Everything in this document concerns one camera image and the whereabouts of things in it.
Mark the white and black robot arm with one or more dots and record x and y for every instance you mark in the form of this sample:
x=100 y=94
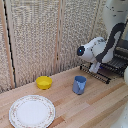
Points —
x=100 y=50

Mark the black ribbed oven tray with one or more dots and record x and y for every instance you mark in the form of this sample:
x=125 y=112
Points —
x=116 y=63

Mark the black toaster oven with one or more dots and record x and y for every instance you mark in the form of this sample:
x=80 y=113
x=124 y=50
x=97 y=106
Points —
x=122 y=50

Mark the blue cup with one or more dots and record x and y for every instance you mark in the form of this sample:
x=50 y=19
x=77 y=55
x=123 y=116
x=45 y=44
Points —
x=79 y=85

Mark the yellow bowl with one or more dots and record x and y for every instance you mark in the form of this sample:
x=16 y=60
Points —
x=44 y=82

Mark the white floral rim plate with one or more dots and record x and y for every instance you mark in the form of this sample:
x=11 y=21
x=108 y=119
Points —
x=32 y=112

